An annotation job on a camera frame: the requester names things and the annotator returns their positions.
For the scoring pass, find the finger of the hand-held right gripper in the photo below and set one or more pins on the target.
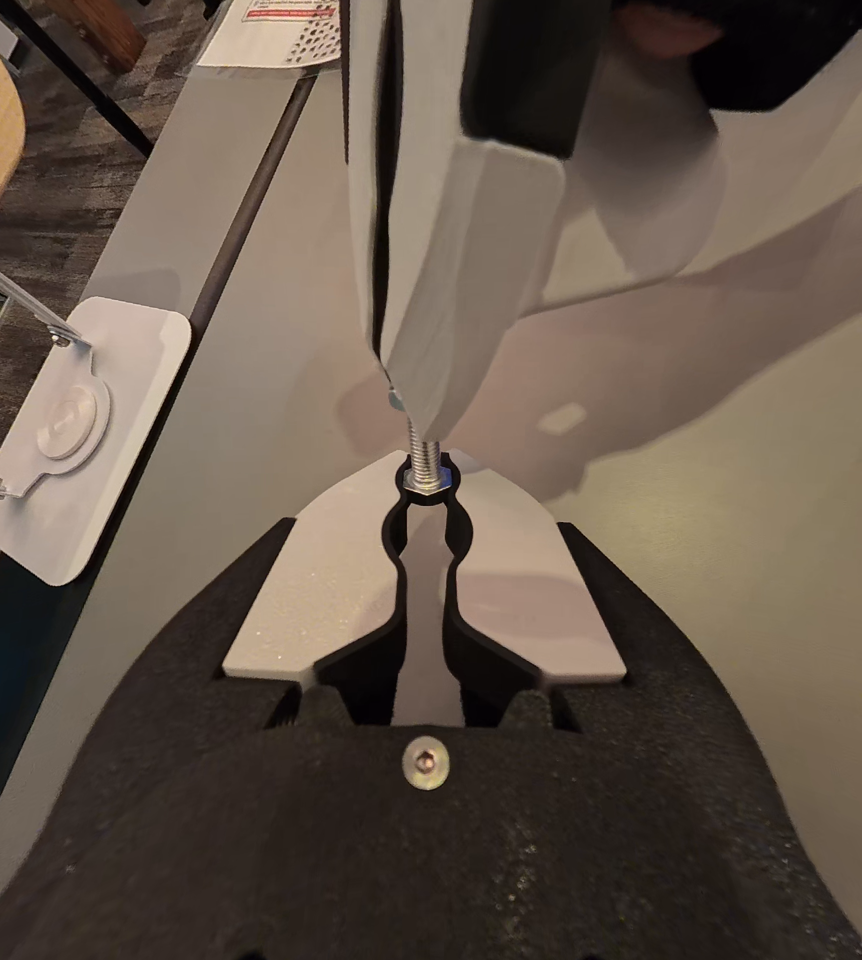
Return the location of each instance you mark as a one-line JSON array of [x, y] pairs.
[[363, 112], [468, 262]]

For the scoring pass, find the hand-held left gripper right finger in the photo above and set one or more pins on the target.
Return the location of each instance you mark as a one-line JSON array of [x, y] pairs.
[[536, 607]]

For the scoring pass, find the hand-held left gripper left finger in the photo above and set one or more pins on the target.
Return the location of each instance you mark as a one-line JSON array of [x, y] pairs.
[[318, 592]]

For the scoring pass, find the small silver hex bolt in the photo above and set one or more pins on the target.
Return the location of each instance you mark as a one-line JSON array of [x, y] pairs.
[[425, 450]]

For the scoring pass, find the person's right hand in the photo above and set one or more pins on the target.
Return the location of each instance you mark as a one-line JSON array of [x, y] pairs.
[[663, 34]]

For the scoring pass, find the laminated instruction sheet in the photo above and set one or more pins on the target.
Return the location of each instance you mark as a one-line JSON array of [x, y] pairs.
[[273, 37]]

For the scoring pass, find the wood and white document stand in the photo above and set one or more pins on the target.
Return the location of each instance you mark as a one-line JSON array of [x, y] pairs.
[[100, 420]]

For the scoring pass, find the black framed display easel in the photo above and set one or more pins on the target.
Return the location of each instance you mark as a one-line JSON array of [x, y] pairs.
[[85, 79]]

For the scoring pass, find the brown wooden post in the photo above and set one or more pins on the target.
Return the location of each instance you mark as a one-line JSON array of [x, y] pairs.
[[112, 34]]

